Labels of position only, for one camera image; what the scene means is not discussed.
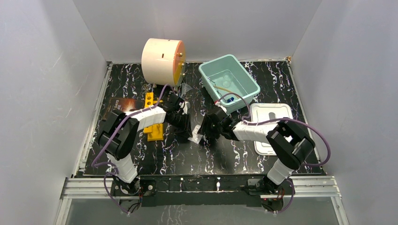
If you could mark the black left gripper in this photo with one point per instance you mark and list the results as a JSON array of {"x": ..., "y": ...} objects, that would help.
[{"x": 182, "y": 123}]

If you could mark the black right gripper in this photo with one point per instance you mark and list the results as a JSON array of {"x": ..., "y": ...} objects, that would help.
[{"x": 207, "y": 123}]

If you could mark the small white plastic packet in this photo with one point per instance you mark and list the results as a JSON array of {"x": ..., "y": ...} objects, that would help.
[{"x": 196, "y": 137}]

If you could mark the yellow test tube rack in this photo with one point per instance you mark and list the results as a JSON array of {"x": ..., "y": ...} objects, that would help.
[{"x": 154, "y": 132}]

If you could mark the clear plastic funnel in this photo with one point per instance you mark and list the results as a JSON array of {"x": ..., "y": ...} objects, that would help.
[{"x": 184, "y": 88}]

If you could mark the tan rubber tubing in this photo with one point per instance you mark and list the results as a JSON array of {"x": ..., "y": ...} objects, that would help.
[{"x": 228, "y": 92}]

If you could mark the white bin lid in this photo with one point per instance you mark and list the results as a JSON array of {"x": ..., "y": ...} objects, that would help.
[{"x": 267, "y": 111}]

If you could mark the small clear glass beaker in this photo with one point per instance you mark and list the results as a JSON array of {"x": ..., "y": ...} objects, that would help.
[{"x": 226, "y": 83}]

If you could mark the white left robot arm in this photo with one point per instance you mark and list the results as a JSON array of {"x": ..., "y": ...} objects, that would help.
[{"x": 117, "y": 135}]

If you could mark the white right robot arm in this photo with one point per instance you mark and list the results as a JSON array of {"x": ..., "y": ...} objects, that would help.
[{"x": 291, "y": 144}]

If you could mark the teal plastic bin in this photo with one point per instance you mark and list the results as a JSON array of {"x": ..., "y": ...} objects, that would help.
[{"x": 225, "y": 67}]

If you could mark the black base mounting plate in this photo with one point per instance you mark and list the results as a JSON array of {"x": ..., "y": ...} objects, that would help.
[{"x": 224, "y": 189}]

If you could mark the white cylindrical drum device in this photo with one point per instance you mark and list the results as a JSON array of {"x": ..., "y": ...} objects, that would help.
[{"x": 163, "y": 61}]

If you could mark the aluminium frame rail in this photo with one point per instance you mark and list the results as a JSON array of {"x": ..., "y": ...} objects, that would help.
[{"x": 305, "y": 186}]

